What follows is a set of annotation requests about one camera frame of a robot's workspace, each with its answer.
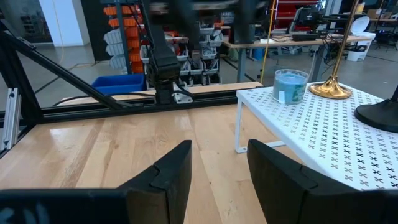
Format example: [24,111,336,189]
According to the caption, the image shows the white lidded bin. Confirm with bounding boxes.
[346,16,377,62]

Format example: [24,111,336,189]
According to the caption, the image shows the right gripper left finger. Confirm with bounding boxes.
[118,139,193,224]

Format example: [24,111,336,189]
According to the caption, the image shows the red tool cabinet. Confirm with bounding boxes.
[274,0,322,23]

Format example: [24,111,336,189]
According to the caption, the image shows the silver aluminium extrusion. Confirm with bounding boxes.
[0,87,23,152]

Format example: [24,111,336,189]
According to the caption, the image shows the black aluminium table frame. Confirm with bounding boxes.
[0,18,265,159]

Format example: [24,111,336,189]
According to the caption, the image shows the blue plastic bin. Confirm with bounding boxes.
[91,73,147,96]

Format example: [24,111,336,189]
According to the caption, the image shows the gold candlestick holder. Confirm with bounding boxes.
[308,0,361,100]

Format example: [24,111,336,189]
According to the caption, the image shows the yellow hanging cable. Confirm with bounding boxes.
[259,0,278,85]

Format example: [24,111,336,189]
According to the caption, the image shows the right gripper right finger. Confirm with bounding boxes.
[247,139,368,224]

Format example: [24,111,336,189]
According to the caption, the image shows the wooden desk grey legs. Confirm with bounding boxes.
[221,33,374,84]

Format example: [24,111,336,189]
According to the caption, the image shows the orange white parts bin rack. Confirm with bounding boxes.
[102,3,225,87]

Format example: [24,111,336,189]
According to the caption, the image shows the blue candle jar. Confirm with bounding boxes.
[272,68,310,105]

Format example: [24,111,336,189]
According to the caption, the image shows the white perforated metal shelf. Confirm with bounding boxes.
[234,81,398,192]

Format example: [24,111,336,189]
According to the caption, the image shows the black candlestick holder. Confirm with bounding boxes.
[353,85,398,134]

